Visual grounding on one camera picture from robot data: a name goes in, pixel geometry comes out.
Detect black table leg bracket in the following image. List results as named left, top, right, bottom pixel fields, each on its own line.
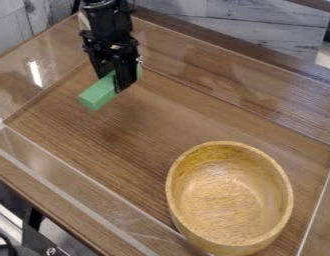
left=22, top=208, right=69, bottom=256

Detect clear acrylic tray walls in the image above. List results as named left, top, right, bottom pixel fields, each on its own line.
left=0, top=9, right=330, bottom=256

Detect clear acrylic corner bracket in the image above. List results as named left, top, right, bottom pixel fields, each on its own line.
left=77, top=12, right=90, bottom=30

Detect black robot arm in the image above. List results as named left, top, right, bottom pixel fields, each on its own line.
left=76, top=0, right=140, bottom=93

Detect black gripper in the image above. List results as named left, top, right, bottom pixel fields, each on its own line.
left=80, top=19, right=140, bottom=93

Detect green rectangular block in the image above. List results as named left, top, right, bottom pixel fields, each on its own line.
left=78, top=65, right=143, bottom=111

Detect black cable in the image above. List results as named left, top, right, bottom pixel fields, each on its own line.
left=0, top=229, right=21, bottom=256

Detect brown wooden bowl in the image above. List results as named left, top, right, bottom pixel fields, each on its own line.
left=165, top=141, right=294, bottom=256

